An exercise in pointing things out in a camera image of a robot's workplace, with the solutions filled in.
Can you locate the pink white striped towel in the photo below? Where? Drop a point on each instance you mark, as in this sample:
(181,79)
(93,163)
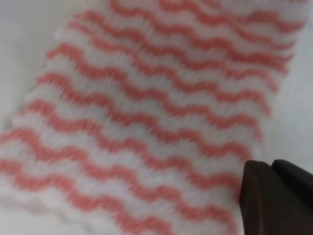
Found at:
(146,111)

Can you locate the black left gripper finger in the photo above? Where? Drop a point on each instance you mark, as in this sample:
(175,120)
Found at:
(276,199)

